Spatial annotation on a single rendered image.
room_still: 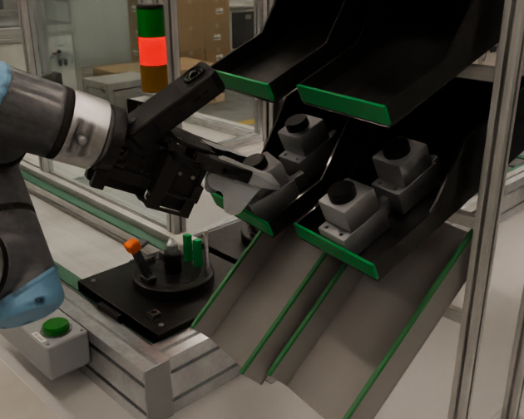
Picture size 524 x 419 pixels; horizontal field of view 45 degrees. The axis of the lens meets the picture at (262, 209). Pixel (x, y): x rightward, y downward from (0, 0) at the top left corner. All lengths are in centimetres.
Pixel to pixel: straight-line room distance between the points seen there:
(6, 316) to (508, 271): 110
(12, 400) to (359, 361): 56
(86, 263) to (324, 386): 68
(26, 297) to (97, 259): 71
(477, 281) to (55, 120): 47
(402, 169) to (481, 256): 13
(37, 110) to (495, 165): 45
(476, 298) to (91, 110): 46
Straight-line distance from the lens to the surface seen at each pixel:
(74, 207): 157
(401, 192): 70
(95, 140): 64
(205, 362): 99
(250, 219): 76
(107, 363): 101
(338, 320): 82
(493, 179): 69
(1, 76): 63
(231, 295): 90
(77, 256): 137
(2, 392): 111
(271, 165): 74
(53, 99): 64
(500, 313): 130
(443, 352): 116
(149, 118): 66
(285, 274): 88
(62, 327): 102
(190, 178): 69
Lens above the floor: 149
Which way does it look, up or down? 22 degrees down
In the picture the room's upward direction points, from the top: straight up
